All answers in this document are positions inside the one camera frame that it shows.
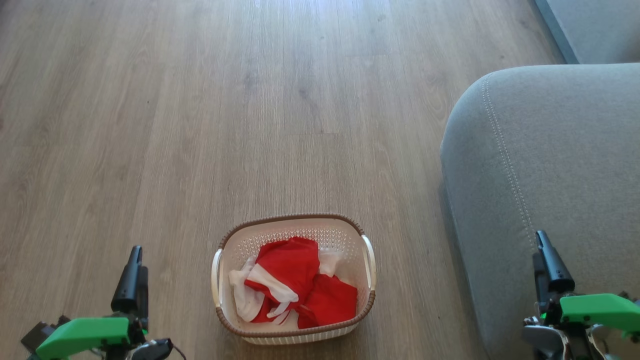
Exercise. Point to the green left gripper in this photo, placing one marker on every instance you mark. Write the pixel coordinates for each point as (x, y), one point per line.
(85, 335)

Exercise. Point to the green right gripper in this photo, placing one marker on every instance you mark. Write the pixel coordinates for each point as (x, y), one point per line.
(600, 310)

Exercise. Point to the red and white clothes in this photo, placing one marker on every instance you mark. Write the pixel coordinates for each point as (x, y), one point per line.
(290, 265)

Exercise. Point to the grey fabric sofa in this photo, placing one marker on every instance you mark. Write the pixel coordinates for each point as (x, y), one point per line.
(550, 175)

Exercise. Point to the white cloth garment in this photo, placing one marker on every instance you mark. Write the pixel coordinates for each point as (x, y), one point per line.
(247, 300)

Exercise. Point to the white brown-rimmed laundry basket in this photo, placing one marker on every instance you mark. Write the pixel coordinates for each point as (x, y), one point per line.
(295, 227)

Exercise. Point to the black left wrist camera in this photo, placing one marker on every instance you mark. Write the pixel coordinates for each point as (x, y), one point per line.
(35, 336)

